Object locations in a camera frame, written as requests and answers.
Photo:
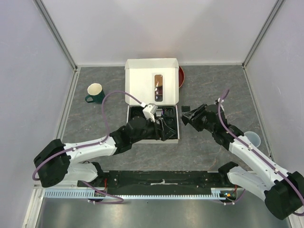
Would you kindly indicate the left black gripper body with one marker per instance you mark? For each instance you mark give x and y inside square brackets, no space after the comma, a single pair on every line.
[150,130]

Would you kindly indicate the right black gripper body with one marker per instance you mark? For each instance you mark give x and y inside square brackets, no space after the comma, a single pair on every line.
[200,121]

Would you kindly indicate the black comb guard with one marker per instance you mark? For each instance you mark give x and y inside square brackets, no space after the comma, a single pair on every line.
[185,108]

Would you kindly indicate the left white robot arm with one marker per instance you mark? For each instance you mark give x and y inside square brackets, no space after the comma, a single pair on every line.
[59,161]

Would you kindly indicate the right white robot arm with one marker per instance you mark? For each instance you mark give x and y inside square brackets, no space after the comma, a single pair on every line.
[280,190]

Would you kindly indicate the black plastic tray insert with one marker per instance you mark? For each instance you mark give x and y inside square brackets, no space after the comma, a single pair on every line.
[169,116]

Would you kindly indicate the red bowl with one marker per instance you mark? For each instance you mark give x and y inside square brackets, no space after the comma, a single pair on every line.
[181,77]

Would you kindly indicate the clear plastic measuring cup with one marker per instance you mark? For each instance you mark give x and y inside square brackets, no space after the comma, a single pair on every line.
[253,137]

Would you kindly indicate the white cardboard clipper box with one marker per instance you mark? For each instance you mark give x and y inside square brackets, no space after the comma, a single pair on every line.
[155,81]

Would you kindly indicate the dark green mug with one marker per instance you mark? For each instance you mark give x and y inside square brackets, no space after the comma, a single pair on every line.
[95,94]

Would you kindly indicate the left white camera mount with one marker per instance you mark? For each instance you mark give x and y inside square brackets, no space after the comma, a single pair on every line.
[149,110]

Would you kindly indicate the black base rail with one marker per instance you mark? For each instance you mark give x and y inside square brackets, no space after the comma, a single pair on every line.
[160,182]

